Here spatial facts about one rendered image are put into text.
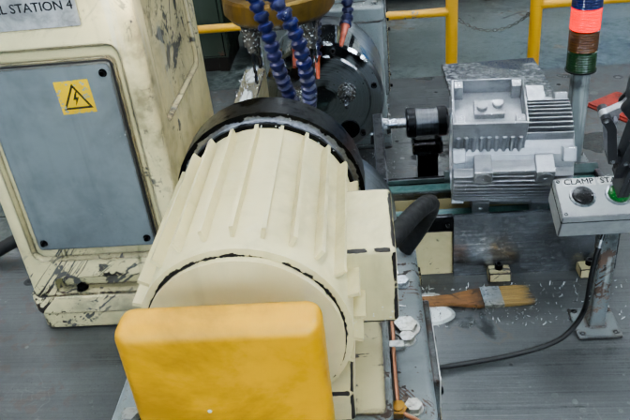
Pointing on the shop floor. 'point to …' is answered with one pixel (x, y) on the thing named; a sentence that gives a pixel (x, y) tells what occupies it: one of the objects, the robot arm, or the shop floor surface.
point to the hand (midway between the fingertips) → (625, 174)
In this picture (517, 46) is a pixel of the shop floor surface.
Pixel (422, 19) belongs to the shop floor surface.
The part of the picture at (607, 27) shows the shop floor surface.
